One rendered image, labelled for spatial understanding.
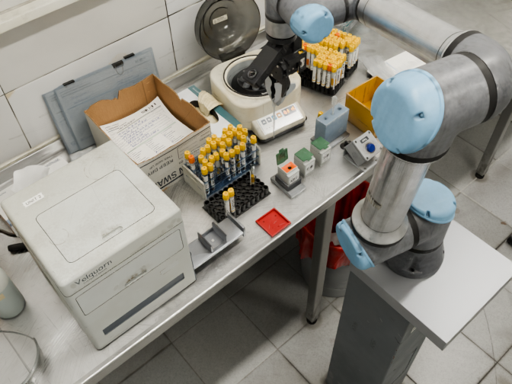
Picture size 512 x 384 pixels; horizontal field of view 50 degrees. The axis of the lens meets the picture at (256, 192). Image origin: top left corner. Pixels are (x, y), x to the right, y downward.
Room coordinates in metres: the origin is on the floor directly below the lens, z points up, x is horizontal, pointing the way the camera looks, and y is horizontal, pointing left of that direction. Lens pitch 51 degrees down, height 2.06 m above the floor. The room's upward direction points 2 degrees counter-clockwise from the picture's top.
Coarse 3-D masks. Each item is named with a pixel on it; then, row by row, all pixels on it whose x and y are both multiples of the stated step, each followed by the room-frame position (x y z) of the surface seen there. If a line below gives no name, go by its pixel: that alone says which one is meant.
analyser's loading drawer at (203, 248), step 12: (228, 216) 0.85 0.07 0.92; (216, 228) 0.79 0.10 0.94; (228, 228) 0.81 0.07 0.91; (240, 228) 0.81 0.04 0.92; (204, 240) 0.76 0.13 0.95; (216, 240) 0.78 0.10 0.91; (228, 240) 0.78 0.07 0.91; (192, 252) 0.74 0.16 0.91; (204, 252) 0.74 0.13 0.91; (216, 252) 0.74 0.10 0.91
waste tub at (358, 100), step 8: (368, 80) 1.31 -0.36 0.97; (376, 80) 1.32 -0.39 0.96; (384, 80) 1.30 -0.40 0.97; (360, 88) 1.29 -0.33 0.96; (368, 88) 1.31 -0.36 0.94; (376, 88) 1.32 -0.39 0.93; (352, 96) 1.27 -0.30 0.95; (360, 96) 1.29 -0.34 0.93; (368, 96) 1.31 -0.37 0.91; (352, 104) 1.23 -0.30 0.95; (360, 104) 1.20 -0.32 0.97; (368, 104) 1.30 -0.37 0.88; (352, 112) 1.22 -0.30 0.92; (360, 112) 1.20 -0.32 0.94; (368, 112) 1.18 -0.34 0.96; (352, 120) 1.22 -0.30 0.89; (360, 120) 1.19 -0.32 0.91; (368, 120) 1.17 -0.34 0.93; (360, 128) 1.19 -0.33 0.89; (368, 128) 1.17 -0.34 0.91; (376, 136) 1.16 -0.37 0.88
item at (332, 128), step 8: (336, 104) 1.20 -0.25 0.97; (328, 112) 1.17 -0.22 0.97; (336, 112) 1.17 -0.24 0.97; (344, 112) 1.17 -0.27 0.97; (320, 120) 1.14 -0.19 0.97; (328, 120) 1.13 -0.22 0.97; (336, 120) 1.14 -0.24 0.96; (344, 120) 1.17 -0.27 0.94; (320, 128) 1.13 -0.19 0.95; (328, 128) 1.12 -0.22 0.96; (336, 128) 1.15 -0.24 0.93; (344, 128) 1.17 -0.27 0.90; (312, 136) 1.16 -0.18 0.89; (328, 136) 1.13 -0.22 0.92; (336, 136) 1.15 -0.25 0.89; (344, 136) 1.16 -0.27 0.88; (336, 144) 1.13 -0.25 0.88
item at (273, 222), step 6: (270, 210) 0.89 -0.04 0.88; (276, 210) 0.89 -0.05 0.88; (264, 216) 0.87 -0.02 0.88; (270, 216) 0.87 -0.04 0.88; (276, 216) 0.87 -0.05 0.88; (282, 216) 0.87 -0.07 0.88; (258, 222) 0.85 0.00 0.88; (264, 222) 0.85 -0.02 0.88; (270, 222) 0.85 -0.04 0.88; (276, 222) 0.85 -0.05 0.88; (282, 222) 0.85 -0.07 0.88; (288, 222) 0.85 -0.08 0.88; (264, 228) 0.83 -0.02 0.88; (270, 228) 0.84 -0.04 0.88; (276, 228) 0.83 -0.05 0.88; (282, 228) 0.83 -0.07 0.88; (270, 234) 0.81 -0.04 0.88; (276, 234) 0.81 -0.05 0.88
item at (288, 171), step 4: (288, 160) 1.01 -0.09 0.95; (280, 164) 1.00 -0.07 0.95; (284, 164) 0.99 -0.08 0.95; (288, 164) 0.99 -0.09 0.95; (292, 164) 0.99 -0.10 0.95; (280, 168) 0.98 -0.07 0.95; (284, 168) 0.98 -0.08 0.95; (288, 168) 0.99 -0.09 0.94; (292, 168) 0.98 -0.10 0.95; (296, 168) 0.98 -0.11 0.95; (280, 172) 0.98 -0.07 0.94; (284, 172) 0.97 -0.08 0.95; (288, 172) 0.96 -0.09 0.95; (292, 172) 0.97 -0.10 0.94; (296, 172) 0.97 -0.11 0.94; (280, 176) 0.98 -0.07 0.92; (284, 176) 0.97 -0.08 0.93; (288, 176) 0.96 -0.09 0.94; (292, 176) 0.96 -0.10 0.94; (296, 176) 0.97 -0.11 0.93; (284, 180) 0.97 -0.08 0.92; (288, 180) 0.95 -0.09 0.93; (292, 180) 0.96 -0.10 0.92; (288, 184) 0.95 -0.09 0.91
